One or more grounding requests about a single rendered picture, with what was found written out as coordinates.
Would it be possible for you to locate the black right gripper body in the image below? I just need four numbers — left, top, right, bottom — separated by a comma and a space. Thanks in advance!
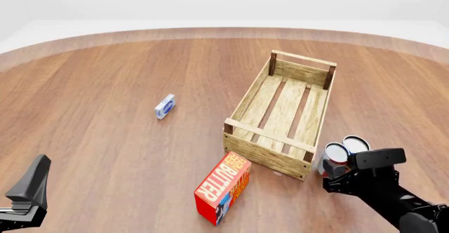
322, 174, 358, 195

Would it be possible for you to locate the blue tin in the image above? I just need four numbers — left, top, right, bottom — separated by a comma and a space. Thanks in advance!
342, 135, 371, 155

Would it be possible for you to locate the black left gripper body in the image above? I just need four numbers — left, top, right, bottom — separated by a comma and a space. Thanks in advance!
0, 201, 48, 230

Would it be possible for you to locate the small blue white box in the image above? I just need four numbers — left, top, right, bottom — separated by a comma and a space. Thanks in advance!
154, 93, 176, 121

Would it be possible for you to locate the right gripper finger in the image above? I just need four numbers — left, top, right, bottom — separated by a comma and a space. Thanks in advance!
322, 159, 349, 180

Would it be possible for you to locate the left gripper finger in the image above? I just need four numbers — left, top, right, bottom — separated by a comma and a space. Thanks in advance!
4, 153, 52, 211

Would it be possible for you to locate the red white tin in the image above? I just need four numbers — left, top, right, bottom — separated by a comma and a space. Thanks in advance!
317, 142, 351, 178

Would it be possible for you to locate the red butter box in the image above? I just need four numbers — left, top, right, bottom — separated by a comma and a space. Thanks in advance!
194, 151, 253, 227

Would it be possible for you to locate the wooden slat tray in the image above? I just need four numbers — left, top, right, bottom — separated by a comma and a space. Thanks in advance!
222, 49, 337, 181

